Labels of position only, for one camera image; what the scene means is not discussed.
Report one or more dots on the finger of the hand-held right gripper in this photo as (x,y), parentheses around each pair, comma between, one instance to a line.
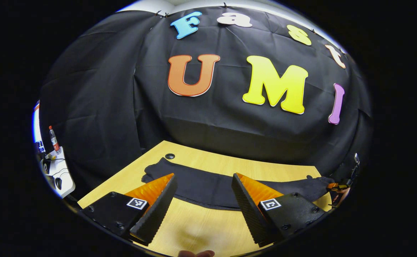
(338,185)

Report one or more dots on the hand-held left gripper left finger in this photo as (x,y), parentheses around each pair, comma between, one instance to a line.
(156,210)

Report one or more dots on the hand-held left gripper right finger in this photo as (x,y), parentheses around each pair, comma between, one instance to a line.
(249,210)

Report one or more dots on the dark jeans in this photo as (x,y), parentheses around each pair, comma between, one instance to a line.
(208,189)

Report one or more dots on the black backdrop cloth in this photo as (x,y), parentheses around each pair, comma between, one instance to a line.
(229,132)

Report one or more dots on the white side table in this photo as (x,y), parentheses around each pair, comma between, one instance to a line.
(63,175)

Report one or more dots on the small black object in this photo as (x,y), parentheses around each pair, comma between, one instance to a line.
(58,183)

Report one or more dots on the red label plastic bottle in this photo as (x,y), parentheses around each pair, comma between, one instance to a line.
(54,141)

